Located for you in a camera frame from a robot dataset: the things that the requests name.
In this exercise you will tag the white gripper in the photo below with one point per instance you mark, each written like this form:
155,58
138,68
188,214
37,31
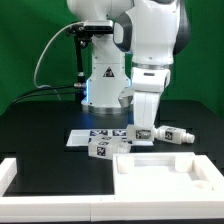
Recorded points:
148,85

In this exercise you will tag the white square table top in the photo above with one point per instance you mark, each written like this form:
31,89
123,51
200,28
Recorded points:
166,176

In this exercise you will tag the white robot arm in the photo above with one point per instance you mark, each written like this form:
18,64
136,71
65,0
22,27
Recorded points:
133,43

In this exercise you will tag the white marker sheet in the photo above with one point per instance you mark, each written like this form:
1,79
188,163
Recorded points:
81,137

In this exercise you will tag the white obstacle fence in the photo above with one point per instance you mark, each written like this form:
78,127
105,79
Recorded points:
95,208

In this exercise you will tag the black camera on stand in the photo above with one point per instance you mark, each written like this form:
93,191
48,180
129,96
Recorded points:
83,33

